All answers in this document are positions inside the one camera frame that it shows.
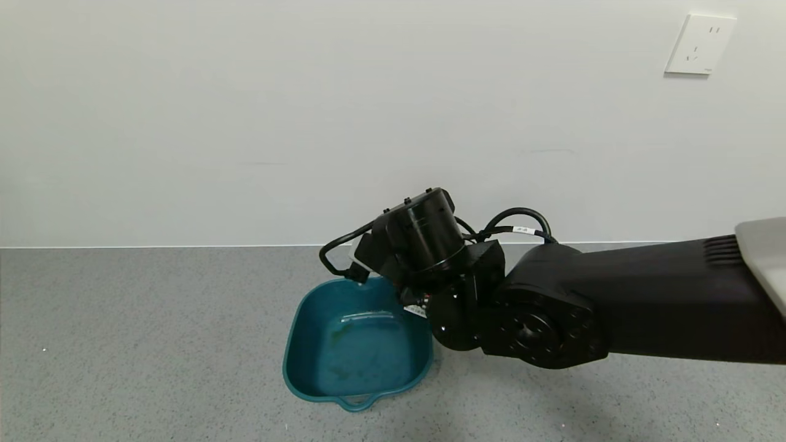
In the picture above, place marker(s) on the teal plastic tray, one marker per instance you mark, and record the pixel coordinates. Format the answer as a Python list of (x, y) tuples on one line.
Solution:
[(344, 350)]

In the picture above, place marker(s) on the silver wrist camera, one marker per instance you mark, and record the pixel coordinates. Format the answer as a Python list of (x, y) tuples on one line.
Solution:
[(361, 264)]

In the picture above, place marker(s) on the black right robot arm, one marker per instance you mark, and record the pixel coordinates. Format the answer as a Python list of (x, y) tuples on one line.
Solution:
[(645, 301)]

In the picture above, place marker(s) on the white wall socket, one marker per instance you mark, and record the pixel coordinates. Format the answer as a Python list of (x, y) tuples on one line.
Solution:
[(700, 44)]

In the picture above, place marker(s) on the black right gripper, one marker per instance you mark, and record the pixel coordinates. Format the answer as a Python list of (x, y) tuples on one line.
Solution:
[(415, 310)]

